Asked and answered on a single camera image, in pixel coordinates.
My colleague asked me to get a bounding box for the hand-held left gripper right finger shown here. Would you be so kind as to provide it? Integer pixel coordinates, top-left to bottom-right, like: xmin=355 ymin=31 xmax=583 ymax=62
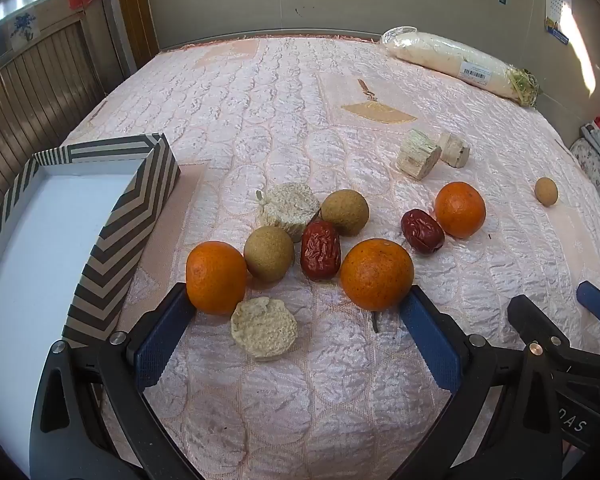
xmin=399 ymin=285 xmax=566 ymax=480

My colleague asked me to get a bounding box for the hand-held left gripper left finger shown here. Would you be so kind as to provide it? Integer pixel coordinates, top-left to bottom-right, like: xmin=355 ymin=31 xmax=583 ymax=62
xmin=29 ymin=282 xmax=201 ymax=480

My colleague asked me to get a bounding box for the orange with stem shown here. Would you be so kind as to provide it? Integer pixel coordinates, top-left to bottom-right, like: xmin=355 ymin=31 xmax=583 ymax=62
xmin=340 ymin=238 xmax=415 ymax=333

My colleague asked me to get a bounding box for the round rice cake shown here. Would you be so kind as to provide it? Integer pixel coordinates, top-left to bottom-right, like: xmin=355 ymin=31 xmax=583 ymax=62
xmin=230 ymin=296 xmax=299 ymax=361

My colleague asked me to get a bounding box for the red date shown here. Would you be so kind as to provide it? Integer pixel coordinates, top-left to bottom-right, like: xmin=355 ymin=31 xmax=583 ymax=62
xmin=300 ymin=220 xmax=342 ymax=281
xmin=400 ymin=208 xmax=446 ymax=255

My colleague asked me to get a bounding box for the striped cardboard box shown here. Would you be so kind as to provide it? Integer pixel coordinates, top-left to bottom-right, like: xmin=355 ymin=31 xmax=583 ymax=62
xmin=0 ymin=132 xmax=182 ymax=480

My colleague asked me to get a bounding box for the pink quilted bedspread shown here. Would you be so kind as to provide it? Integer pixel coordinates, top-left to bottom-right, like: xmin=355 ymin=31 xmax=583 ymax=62
xmin=60 ymin=35 xmax=600 ymax=480

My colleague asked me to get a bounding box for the small brown longan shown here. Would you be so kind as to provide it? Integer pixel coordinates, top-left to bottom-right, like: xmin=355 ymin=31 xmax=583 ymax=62
xmin=534 ymin=177 xmax=559 ymax=207

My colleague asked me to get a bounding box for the floral cushion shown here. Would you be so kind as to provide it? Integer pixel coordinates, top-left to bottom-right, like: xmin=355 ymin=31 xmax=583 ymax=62
xmin=569 ymin=137 xmax=600 ymax=206

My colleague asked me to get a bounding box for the wrapped white radish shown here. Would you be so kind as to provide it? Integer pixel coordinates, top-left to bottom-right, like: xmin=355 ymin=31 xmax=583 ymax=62
xmin=380 ymin=26 xmax=541 ymax=108

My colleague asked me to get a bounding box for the metal door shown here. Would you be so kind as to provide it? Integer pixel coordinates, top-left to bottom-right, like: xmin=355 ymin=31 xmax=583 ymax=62
xmin=0 ymin=10 xmax=108 ymax=231

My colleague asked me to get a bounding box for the blue flower sticker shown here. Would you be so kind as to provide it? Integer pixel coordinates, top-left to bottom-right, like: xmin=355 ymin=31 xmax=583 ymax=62
xmin=10 ymin=12 xmax=42 ymax=43

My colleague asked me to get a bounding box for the wooden door frame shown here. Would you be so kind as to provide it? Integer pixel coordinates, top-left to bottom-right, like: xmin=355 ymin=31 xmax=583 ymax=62
xmin=112 ymin=0 xmax=159 ymax=76

